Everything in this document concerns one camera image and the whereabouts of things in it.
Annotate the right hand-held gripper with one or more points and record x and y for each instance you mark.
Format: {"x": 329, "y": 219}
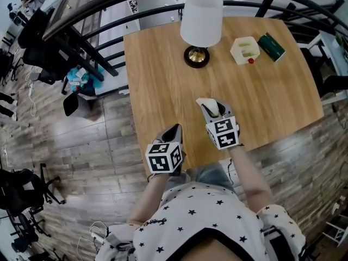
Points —
{"x": 224, "y": 133}

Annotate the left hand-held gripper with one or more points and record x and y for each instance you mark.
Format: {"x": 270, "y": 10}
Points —
{"x": 160, "y": 162}

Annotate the person's left forearm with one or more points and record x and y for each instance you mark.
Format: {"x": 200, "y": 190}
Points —
{"x": 146, "y": 200}

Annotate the person's right forearm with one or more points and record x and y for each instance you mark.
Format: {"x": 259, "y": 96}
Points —
{"x": 250, "y": 181}

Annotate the person's jeans leg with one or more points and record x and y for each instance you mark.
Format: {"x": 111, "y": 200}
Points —
{"x": 212, "y": 175}

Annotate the white desk organizer box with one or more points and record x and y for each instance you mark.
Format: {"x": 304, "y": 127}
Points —
{"x": 239, "y": 56}

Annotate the small red ball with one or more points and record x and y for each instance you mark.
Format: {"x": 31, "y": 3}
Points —
{"x": 251, "y": 61}

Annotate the green box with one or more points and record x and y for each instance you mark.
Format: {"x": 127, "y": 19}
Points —
{"x": 272, "y": 48}

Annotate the person's star print shirt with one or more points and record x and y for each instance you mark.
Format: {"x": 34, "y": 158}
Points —
{"x": 204, "y": 216}

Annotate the white shade table lamp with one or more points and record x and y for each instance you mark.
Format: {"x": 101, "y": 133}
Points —
{"x": 201, "y": 18}

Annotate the trash bin with blue bag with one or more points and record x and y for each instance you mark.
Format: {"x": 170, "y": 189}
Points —
{"x": 81, "y": 83}

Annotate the grey trash bin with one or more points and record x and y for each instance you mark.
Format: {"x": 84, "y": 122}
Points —
{"x": 70, "y": 103}

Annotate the white side table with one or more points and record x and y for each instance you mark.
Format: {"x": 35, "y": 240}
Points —
{"x": 330, "y": 50}

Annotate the green potted plant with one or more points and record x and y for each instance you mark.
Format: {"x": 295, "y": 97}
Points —
{"x": 340, "y": 38}

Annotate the black metal railing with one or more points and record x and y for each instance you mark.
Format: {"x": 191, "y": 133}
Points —
{"x": 89, "y": 5}

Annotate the tall black office chair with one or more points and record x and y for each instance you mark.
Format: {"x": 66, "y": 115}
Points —
{"x": 38, "y": 53}

